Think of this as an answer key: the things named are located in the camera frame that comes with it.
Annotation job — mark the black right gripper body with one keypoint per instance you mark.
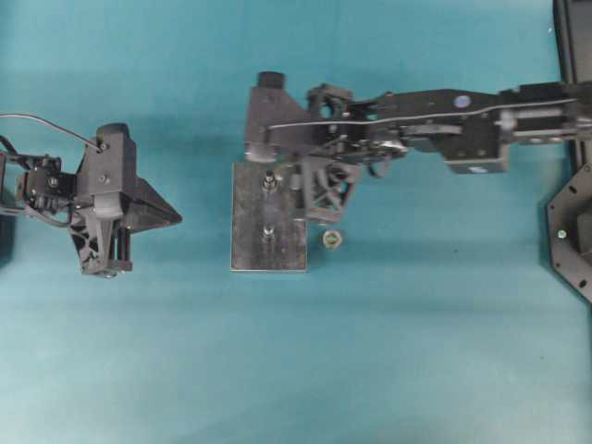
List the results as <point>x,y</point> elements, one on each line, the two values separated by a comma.
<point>348,139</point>

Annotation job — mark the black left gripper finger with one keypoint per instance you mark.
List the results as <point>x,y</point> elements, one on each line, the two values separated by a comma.
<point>92,239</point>

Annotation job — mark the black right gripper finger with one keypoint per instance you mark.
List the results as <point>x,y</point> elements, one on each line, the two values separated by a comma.
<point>326,186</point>
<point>328,100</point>

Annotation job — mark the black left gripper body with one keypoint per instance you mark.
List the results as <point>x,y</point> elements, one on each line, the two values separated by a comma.
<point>121,237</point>

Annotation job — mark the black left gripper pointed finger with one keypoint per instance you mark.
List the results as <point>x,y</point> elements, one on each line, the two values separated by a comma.
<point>147,209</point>

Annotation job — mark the silver metal washer bushing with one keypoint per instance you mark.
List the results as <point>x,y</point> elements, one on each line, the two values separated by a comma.
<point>332,239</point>

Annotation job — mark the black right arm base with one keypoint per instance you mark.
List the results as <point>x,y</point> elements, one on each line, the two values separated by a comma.
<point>572,25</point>

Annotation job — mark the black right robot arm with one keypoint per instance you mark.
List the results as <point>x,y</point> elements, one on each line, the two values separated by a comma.
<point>472,132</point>

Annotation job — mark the rear threaded steel shaft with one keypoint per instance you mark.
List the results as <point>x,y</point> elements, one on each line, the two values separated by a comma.
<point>269,182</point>

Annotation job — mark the threaded steel shaft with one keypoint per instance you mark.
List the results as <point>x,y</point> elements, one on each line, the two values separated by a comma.
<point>269,182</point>
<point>268,233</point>

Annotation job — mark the front threaded steel shaft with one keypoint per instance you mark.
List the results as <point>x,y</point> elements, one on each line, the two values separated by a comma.
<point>268,233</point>

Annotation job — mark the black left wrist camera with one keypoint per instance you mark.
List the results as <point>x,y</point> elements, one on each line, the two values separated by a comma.
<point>108,171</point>

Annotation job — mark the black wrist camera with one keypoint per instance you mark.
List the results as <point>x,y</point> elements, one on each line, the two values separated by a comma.
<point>271,105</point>
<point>108,171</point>

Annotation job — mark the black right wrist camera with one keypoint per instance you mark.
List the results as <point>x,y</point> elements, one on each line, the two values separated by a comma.
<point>271,105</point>

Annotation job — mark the grey metal base plate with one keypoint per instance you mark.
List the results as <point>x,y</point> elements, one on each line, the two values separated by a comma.
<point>252,208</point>

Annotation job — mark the black octagonal mount plate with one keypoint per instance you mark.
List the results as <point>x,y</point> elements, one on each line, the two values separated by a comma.
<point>569,229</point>

